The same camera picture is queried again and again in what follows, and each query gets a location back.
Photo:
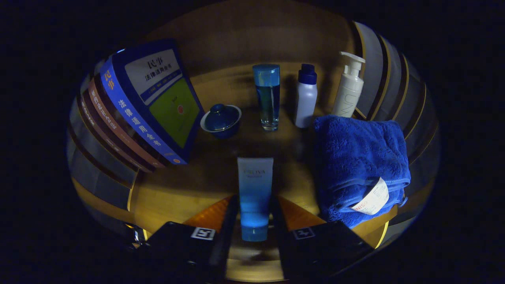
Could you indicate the white bottle with blue cap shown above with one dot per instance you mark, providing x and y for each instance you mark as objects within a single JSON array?
[{"x": 306, "y": 102}]

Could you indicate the thick blue book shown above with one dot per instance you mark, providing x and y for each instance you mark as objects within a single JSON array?
[{"x": 158, "y": 90}]

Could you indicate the blue glass bottle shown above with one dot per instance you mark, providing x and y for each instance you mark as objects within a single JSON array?
[{"x": 267, "y": 98}]

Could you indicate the light blue cosmetic tube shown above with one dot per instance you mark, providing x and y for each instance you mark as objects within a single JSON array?
[{"x": 254, "y": 189}]

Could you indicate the wooden countertop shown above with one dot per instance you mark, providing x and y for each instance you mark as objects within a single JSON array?
[{"x": 197, "y": 185}]

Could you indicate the folded blue towel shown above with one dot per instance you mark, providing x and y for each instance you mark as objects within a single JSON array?
[{"x": 355, "y": 157}]

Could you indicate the blue lidded teacup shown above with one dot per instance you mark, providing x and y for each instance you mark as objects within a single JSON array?
[{"x": 221, "y": 120}]

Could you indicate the white pump bottle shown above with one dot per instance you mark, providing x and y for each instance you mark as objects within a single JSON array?
[{"x": 348, "y": 94}]

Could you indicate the wooden cabinet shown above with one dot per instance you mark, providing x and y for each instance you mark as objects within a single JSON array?
[{"x": 244, "y": 35}]

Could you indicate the reddish brown book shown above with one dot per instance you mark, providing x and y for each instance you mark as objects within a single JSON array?
[{"x": 114, "y": 126}]

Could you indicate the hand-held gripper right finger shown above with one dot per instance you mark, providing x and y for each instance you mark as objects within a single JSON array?
[{"x": 323, "y": 248}]

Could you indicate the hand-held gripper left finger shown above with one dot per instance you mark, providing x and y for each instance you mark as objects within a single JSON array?
[{"x": 185, "y": 248}]

